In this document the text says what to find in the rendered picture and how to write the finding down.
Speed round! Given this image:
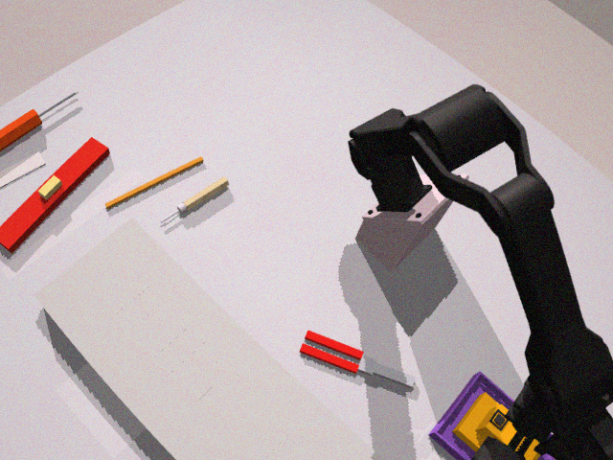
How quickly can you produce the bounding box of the white flat strip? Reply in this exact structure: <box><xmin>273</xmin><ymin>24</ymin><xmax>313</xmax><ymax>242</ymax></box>
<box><xmin>0</xmin><ymin>151</ymin><xmax>46</xmax><ymax>188</ymax></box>

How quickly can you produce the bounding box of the white panel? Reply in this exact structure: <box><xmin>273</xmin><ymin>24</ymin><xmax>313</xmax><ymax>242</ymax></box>
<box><xmin>34</xmin><ymin>218</ymin><xmax>384</xmax><ymax>460</ymax></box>

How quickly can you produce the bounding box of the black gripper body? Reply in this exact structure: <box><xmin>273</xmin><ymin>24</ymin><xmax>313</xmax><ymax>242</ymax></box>
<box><xmin>470</xmin><ymin>384</ymin><xmax>555</xmax><ymax>460</ymax></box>

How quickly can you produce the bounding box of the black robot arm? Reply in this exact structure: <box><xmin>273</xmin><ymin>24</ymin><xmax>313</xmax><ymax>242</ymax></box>
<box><xmin>349</xmin><ymin>84</ymin><xmax>613</xmax><ymax>460</ymax></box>

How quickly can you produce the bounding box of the orange thin rod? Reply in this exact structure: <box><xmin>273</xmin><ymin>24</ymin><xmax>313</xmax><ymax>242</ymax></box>
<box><xmin>105</xmin><ymin>156</ymin><xmax>204</xmax><ymax>209</ymax></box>

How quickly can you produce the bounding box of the red long flat bar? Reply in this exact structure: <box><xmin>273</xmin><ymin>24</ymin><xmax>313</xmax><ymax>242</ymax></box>
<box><xmin>0</xmin><ymin>137</ymin><xmax>110</xmax><ymax>254</ymax></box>

